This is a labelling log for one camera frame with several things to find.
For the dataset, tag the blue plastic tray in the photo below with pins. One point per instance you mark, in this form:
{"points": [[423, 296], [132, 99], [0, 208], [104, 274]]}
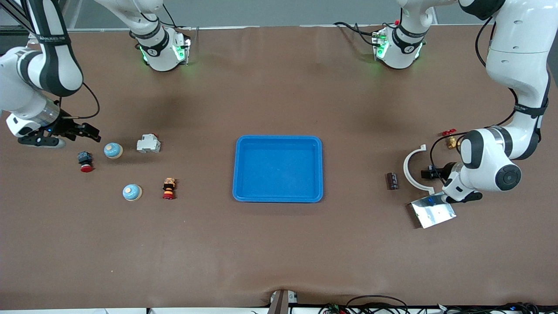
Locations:
{"points": [[279, 174]]}

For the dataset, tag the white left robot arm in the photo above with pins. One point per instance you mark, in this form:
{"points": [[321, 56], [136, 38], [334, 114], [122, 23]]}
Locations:
{"points": [[518, 56]]}

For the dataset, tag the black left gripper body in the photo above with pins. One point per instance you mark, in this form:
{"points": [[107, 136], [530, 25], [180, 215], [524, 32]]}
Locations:
{"points": [[446, 169]]}

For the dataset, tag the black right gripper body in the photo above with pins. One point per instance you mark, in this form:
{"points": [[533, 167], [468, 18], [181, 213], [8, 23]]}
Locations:
{"points": [[66, 127]]}

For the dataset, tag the blue call bell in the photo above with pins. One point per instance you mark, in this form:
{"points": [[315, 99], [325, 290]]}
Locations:
{"points": [[113, 150], [131, 192]]}

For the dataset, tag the brown table cover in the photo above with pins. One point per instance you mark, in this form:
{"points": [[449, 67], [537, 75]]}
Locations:
{"points": [[279, 253]]}

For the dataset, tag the red orange stacked push button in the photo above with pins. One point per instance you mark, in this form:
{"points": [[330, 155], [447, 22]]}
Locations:
{"points": [[169, 187]]}

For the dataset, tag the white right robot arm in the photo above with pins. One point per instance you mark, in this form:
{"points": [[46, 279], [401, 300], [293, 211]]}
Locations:
{"points": [[13, 91]]}

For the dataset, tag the red mushroom button black block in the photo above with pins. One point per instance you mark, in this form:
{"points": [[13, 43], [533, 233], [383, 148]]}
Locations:
{"points": [[85, 159]]}

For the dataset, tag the white circuit breaker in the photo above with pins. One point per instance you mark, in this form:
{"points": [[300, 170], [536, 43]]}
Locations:
{"points": [[148, 144]]}

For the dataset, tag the dark brown electrolytic capacitor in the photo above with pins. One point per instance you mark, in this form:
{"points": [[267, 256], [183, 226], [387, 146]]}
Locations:
{"points": [[392, 181]]}

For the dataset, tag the white curved plastic clamp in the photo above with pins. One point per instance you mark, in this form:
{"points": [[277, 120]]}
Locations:
{"points": [[405, 170]]}

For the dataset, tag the grey metal table bracket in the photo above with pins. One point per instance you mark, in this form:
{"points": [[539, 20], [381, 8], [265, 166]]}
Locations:
{"points": [[279, 305]]}

